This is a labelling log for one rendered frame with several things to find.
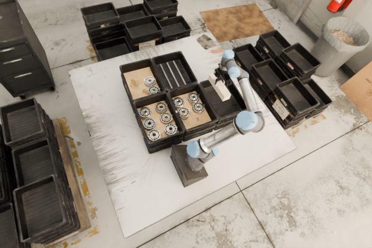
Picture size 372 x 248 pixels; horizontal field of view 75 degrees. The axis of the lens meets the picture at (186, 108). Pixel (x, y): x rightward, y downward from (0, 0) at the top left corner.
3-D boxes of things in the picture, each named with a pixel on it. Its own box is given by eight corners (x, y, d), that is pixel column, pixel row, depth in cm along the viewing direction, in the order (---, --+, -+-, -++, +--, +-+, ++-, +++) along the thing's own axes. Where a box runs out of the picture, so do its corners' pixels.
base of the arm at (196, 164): (202, 169, 190) (212, 163, 186) (192, 172, 178) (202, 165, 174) (193, 152, 196) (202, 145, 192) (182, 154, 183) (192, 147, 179)
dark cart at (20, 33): (58, 91, 302) (25, 36, 225) (19, 103, 288) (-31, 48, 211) (48, 57, 327) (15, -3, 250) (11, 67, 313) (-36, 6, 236)
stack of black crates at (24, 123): (60, 150, 250) (43, 131, 212) (29, 162, 241) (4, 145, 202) (52, 119, 267) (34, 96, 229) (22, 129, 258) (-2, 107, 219)
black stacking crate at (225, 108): (245, 115, 216) (249, 109, 206) (216, 125, 207) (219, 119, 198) (225, 81, 233) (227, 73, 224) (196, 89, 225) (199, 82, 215)
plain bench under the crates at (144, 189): (267, 171, 277) (298, 148, 217) (133, 243, 227) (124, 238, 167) (200, 69, 344) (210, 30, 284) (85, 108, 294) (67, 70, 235)
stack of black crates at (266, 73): (279, 97, 314) (292, 82, 285) (261, 106, 305) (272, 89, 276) (261, 75, 331) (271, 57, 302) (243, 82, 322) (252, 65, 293)
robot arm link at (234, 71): (245, 75, 167) (239, 63, 172) (237, 70, 158) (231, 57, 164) (236, 81, 171) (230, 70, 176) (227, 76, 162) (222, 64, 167)
